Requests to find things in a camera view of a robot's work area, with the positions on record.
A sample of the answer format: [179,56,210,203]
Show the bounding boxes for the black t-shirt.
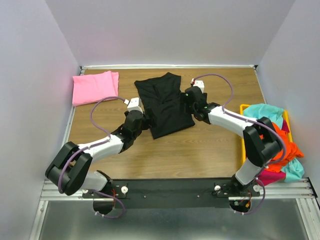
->
[134,72,195,139]

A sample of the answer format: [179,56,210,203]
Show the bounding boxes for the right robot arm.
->
[180,86,287,196]

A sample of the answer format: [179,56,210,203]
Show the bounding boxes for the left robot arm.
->
[45,108,156,198]

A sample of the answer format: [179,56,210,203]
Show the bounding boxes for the yellow plastic bin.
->
[239,104,293,165]

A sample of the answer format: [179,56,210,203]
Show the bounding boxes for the folded pink t-shirt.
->
[72,70,119,107]

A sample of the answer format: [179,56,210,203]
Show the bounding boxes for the magenta t-shirt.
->
[258,122,291,186]

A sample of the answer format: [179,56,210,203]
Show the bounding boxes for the orange t-shirt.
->
[265,122,304,173]

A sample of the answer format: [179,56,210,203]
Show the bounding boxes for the teal t-shirt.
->
[243,103,305,183]

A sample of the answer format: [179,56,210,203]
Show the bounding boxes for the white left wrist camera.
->
[123,97,143,113]

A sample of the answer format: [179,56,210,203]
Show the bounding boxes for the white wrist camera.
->
[123,97,143,113]
[190,78,205,93]

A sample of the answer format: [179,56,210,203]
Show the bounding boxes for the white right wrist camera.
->
[190,78,205,93]

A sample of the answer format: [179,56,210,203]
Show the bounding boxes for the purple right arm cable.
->
[194,73,287,171]

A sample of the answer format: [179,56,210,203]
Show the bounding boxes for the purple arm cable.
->
[194,73,287,171]
[57,96,128,195]

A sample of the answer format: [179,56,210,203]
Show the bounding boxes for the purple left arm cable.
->
[57,96,128,195]

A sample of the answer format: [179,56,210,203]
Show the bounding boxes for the black mounting base plate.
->
[82,177,262,213]

